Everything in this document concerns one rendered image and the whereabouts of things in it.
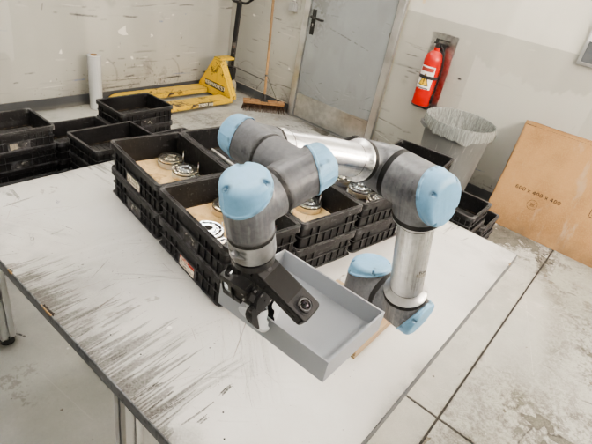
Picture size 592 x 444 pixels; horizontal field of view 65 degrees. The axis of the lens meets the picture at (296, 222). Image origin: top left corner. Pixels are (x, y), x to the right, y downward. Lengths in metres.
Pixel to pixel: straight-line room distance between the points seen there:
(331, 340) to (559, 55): 3.48
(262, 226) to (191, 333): 0.79
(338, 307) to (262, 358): 0.40
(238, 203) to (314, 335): 0.40
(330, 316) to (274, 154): 0.41
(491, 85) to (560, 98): 0.53
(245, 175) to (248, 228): 0.07
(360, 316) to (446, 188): 0.32
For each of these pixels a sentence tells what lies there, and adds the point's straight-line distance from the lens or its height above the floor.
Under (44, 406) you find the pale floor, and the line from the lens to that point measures 2.19.
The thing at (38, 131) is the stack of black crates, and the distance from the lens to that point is 2.93.
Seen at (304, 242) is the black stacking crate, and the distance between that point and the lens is 1.57.
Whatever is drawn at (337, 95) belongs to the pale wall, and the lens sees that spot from 4.93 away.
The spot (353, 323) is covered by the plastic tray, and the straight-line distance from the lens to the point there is 1.00.
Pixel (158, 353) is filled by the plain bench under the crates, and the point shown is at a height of 0.70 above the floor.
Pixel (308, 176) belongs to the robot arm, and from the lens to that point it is 0.69.
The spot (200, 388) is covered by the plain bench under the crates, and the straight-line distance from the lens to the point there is 1.28.
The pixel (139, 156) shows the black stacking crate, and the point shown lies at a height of 0.85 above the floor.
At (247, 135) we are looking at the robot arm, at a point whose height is 1.42.
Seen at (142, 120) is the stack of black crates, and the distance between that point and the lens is 3.24.
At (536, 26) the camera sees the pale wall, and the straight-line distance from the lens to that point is 4.18.
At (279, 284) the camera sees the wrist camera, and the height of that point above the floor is 1.24.
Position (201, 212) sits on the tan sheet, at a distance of 1.68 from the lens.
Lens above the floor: 1.71
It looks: 31 degrees down
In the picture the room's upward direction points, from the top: 11 degrees clockwise
